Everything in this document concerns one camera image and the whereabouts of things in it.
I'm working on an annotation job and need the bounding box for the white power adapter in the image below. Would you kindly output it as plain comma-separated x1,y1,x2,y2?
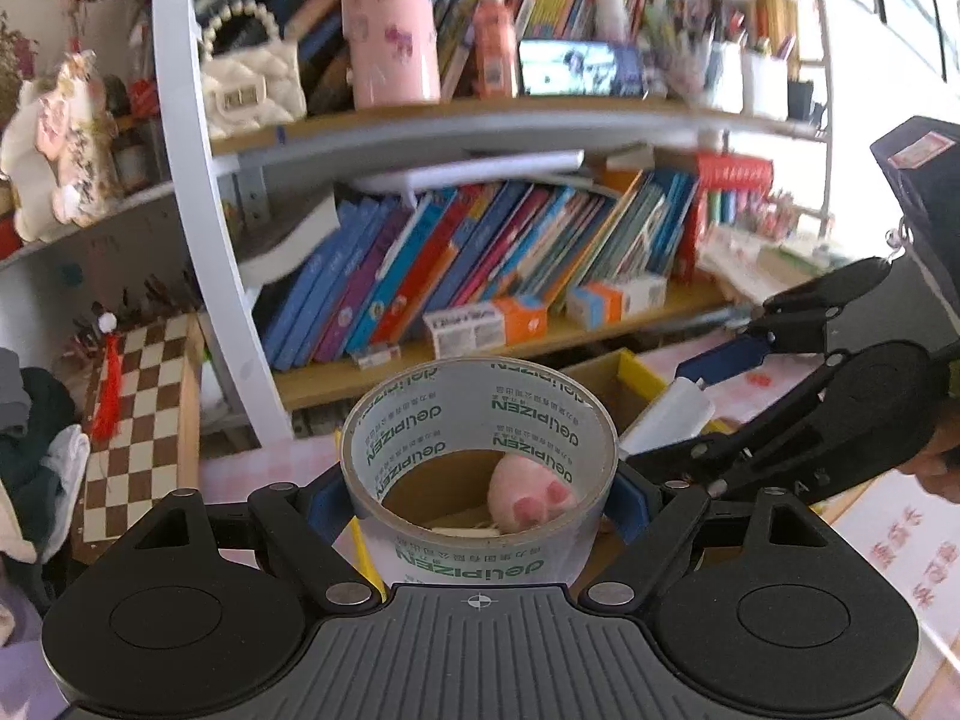
619,377,715,460

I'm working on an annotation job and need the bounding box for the pink plush pig toy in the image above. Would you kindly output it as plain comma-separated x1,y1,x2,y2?
487,454,579,533

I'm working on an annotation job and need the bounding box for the clear packing tape roll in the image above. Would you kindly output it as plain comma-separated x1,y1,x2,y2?
340,358,617,585

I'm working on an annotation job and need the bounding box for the stack of papers and books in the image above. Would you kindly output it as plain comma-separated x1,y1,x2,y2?
697,224,832,305

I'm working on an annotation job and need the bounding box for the yellow cardboard box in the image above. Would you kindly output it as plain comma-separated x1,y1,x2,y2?
332,346,740,602

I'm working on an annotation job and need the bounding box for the wooden chess board box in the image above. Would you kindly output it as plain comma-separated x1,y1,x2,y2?
70,314,203,564

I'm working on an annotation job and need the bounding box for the red book box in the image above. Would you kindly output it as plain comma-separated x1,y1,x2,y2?
672,151,775,283

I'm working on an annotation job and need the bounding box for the red tassel ornament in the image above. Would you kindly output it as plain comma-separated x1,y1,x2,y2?
89,310,122,442

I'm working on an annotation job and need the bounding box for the white orange medicine box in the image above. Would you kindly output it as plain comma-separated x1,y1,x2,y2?
423,296,548,359

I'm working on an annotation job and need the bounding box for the row of leaning books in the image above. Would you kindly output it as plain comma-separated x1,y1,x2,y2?
254,169,697,372

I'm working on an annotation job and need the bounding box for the pile of clothes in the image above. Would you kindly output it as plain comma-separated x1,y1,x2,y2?
0,346,91,646

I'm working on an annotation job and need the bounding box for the smartphone on shelf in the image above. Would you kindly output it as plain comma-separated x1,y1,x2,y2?
517,39,646,99

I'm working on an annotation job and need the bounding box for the pink bottle on shelf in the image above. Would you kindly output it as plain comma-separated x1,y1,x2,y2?
473,0,519,98

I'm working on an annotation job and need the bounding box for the cream plush toy on shelf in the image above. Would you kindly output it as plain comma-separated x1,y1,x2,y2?
2,50,124,244

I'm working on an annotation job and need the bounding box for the white quilted handbag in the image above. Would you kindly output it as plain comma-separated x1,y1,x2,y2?
200,0,308,140

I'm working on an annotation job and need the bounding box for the pink cylindrical cup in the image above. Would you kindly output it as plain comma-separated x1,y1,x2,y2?
342,0,441,109

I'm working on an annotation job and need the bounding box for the white shelf post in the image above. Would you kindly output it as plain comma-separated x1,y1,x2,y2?
151,0,293,445

